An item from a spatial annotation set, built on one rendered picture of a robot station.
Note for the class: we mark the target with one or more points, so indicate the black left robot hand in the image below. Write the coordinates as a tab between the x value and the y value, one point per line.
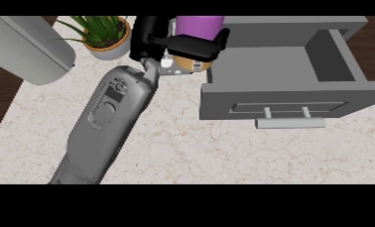
146	39

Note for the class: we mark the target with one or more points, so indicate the purple can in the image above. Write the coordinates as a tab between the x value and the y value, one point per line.
198	27

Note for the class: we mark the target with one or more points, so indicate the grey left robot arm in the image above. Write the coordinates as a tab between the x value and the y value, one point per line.
109	122

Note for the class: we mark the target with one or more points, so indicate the grey drawer front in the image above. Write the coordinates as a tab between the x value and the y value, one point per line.
220	102

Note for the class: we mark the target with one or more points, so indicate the grey open drawer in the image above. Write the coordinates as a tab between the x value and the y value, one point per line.
263	65

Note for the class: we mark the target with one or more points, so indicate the green potted plant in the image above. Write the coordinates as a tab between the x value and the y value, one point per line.
105	36

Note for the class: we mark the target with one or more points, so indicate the grey cabinet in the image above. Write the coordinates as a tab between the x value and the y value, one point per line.
273	24

